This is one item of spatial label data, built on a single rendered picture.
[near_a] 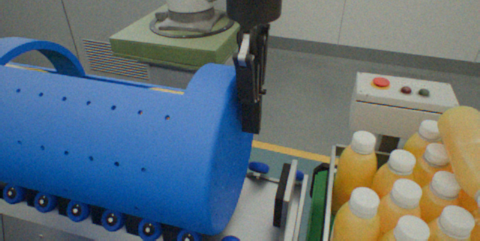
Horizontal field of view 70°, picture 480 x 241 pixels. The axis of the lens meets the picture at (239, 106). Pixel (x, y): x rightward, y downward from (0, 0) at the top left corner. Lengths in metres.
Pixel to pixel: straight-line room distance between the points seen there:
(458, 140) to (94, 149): 0.55
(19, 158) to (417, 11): 3.11
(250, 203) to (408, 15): 2.81
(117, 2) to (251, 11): 2.13
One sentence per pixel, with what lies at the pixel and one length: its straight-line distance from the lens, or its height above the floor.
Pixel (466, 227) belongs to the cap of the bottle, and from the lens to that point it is 0.57.
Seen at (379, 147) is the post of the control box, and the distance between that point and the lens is 0.90.
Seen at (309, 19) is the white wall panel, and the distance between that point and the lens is 3.39.
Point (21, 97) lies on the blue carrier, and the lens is 0.63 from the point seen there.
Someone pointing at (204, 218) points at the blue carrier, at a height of 1.08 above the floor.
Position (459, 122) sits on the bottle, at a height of 1.16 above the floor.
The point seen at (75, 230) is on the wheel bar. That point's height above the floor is 0.92.
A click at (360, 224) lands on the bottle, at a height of 1.06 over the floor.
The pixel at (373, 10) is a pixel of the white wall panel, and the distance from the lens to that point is 3.32.
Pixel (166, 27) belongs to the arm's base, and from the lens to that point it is 1.16.
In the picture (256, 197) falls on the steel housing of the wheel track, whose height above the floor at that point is 0.93.
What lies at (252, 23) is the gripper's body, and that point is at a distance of 0.45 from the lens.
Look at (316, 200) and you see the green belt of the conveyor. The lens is 0.80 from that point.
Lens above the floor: 1.48
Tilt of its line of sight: 34 degrees down
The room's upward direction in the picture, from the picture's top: straight up
